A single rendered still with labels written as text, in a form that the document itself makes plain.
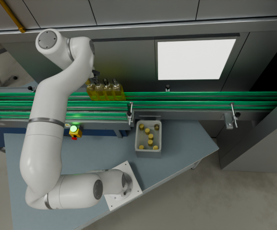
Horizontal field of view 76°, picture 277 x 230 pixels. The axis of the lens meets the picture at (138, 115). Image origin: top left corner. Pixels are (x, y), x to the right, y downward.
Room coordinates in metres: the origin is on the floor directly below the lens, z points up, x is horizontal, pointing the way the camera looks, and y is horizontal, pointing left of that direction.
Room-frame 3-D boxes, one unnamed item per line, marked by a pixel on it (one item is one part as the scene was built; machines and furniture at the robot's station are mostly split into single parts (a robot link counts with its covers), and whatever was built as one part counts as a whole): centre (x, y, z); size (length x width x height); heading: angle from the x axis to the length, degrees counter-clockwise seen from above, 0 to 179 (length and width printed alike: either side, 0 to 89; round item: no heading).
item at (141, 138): (0.47, -0.04, 0.97); 0.22 x 0.17 x 0.09; 165
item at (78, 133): (0.64, 0.48, 0.96); 0.07 x 0.07 x 0.07; 75
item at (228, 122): (0.44, -0.57, 1.07); 0.17 x 0.05 x 0.23; 165
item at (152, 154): (0.50, -0.04, 0.92); 0.27 x 0.17 x 0.15; 165
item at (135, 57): (0.82, -0.15, 1.32); 0.90 x 0.03 x 0.34; 75
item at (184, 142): (0.87, 0.42, 0.73); 1.58 x 1.52 x 0.04; 106
